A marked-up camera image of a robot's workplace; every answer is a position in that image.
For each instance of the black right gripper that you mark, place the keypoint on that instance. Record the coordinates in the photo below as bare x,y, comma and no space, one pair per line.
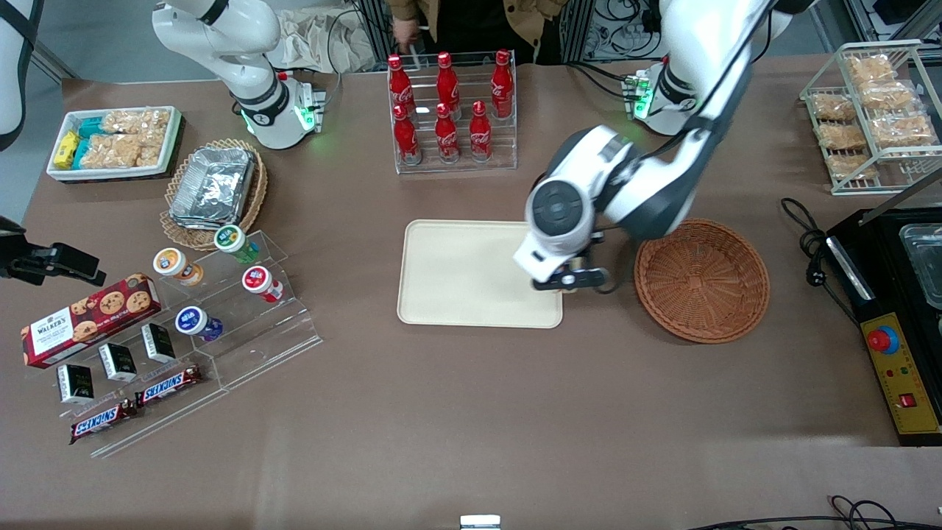
22,259

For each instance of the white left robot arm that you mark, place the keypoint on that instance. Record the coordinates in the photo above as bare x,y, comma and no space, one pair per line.
662,184

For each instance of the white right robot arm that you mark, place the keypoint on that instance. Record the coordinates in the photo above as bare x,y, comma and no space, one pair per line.
243,73

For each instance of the cream rectangular serving tray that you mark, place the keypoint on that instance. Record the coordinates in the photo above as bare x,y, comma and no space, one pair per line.
464,272

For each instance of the round brown wicker basket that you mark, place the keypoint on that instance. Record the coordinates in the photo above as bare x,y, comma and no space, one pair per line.
703,283

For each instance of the white rectangular snack tray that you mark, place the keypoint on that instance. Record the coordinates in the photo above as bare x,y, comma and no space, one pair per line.
171,140

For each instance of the oval wicker basket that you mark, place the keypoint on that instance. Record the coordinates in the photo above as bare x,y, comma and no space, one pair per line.
254,199

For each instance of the person's bare hand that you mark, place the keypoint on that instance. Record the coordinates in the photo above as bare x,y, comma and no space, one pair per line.
406,35

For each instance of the red Walkers cookie box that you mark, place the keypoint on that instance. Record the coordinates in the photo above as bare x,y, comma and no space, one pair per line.
81,324

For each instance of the orange lid yogurt bottle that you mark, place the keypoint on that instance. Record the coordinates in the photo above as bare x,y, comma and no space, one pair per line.
173,263

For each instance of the small black white box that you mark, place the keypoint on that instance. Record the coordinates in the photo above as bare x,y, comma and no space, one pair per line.
118,362
75,383
158,343

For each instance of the teal snack packet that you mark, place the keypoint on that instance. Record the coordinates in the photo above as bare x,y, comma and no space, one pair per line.
79,152
92,127

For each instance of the yellow snack packet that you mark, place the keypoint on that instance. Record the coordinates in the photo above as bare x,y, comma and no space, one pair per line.
66,149

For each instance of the bagged rice cracker pack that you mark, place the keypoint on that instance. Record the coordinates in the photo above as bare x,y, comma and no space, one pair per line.
887,96
843,136
904,131
870,68
136,121
118,151
852,166
834,107

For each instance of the blue lid yogurt bottle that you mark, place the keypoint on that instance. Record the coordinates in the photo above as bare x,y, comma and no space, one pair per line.
193,322

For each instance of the clear acrylic bottle rack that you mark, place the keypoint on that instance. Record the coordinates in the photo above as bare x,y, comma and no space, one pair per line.
500,147

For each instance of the Snickers chocolate bar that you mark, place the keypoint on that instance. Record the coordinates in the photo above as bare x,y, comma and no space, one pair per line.
103,421
168,385

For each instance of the stack of foil trays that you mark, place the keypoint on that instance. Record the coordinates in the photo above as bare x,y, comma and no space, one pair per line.
213,188

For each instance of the green lid yogurt bottle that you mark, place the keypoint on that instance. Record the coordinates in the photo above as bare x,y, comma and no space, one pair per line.
232,239

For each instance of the red cola bottle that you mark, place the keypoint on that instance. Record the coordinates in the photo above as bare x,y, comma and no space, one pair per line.
400,85
405,140
502,85
446,138
480,136
447,81

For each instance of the red lid yogurt bottle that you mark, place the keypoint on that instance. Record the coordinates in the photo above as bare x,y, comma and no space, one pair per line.
257,280

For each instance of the clear acrylic tiered stand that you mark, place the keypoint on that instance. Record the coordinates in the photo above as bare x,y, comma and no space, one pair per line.
257,346

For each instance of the standing person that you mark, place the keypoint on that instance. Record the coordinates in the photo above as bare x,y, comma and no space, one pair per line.
471,22

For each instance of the black countertop appliance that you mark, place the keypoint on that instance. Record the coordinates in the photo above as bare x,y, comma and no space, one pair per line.
879,265

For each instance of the red emergency stop button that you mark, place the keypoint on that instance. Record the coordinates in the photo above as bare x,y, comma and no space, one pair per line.
883,340

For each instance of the crumpled beige cloth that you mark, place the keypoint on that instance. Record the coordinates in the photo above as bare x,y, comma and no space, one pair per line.
324,40

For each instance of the grey metal bar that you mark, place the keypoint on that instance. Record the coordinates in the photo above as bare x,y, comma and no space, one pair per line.
901,199

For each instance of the yellow control box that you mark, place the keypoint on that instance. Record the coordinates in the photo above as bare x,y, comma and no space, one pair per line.
905,390

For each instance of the clear glass container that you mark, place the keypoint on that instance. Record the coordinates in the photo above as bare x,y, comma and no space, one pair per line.
926,265

